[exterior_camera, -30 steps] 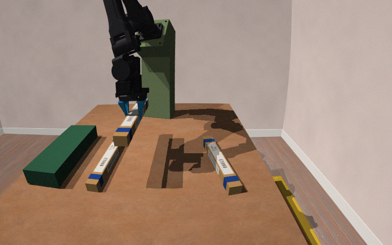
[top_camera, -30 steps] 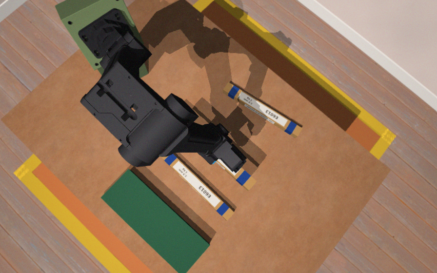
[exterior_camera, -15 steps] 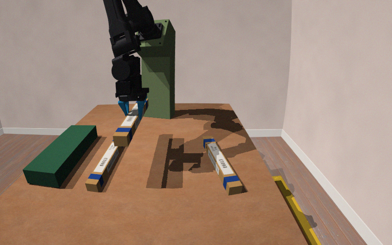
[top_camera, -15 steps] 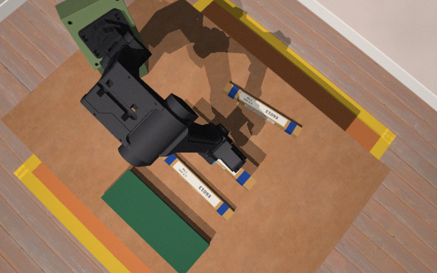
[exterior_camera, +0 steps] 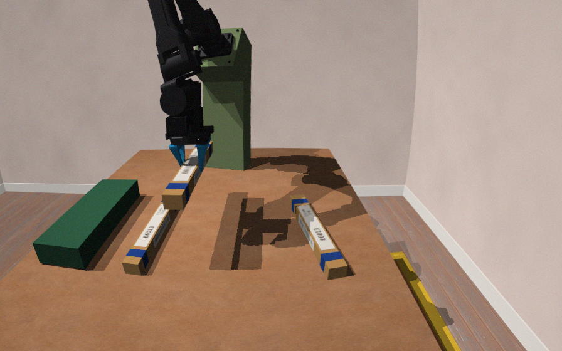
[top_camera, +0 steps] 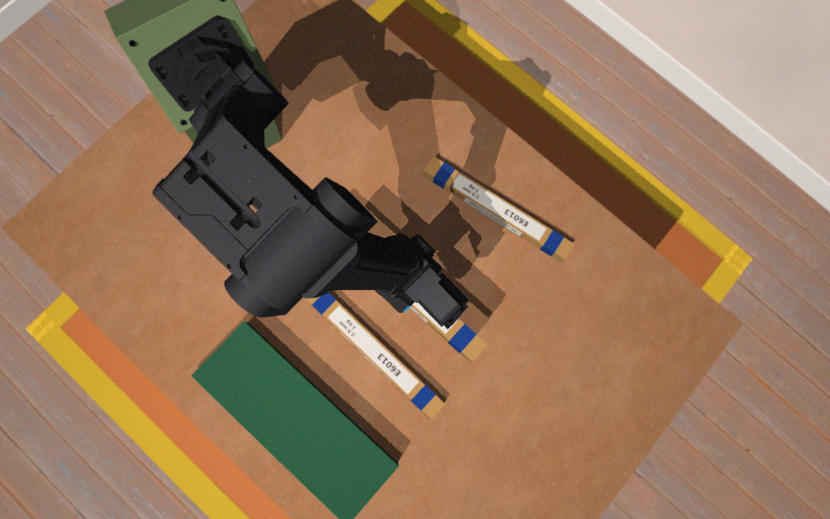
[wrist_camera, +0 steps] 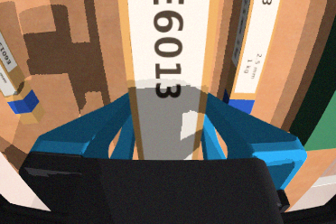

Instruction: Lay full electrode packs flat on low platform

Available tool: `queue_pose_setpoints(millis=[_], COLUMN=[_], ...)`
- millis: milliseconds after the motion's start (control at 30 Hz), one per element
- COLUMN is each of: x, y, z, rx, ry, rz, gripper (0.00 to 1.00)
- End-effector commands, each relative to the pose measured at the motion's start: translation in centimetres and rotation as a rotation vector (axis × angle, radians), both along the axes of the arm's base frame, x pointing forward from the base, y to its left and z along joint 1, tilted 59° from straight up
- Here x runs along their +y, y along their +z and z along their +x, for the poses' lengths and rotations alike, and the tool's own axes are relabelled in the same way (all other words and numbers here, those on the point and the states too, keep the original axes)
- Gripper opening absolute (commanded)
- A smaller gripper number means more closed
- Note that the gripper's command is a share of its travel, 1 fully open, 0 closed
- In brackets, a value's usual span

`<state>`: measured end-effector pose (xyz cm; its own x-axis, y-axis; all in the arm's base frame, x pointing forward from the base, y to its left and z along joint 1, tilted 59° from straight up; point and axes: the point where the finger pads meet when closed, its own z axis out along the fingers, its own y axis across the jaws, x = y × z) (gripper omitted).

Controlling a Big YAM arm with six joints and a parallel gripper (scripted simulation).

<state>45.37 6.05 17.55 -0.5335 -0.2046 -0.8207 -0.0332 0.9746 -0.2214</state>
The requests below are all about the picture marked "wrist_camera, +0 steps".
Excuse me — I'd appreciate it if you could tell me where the tan box with white label and blue bands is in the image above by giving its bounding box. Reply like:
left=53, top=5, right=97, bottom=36
left=118, top=0, right=219, bottom=160

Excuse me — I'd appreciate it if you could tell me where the dark green rectangular block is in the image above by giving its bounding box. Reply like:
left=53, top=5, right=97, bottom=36
left=289, top=15, right=336, bottom=151

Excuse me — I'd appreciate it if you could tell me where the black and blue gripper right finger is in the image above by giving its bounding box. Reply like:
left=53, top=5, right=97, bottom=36
left=201, top=92, right=307, bottom=190

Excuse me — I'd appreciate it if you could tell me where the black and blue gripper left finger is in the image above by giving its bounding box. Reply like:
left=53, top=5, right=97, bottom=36
left=29, top=92, right=135, bottom=160

